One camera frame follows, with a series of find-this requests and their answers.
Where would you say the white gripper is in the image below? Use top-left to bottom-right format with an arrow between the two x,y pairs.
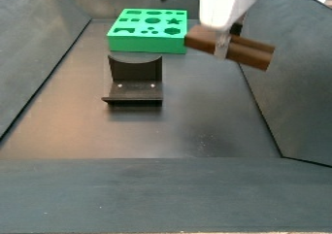
198,0 -> 257,59

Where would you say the green foam shape fixture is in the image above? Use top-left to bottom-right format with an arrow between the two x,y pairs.
106,9 -> 188,54

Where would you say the dark grey cradle stand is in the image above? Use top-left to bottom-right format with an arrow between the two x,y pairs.
101,55 -> 164,104

